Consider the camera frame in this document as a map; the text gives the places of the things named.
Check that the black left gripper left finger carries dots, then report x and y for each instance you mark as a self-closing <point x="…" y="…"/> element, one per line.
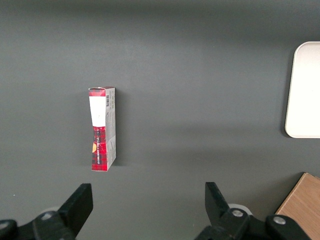
<point x="72" y="212"/>

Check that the red plaid carton box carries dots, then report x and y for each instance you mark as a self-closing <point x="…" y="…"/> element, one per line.
<point x="100" y="112"/>

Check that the cream rectangular tray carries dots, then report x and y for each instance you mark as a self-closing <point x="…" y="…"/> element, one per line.
<point x="305" y="95"/>

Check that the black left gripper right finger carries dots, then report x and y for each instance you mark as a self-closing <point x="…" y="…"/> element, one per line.
<point x="222" y="215"/>

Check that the wooden drawer cabinet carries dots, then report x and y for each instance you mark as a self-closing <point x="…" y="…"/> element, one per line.
<point x="302" y="197"/>

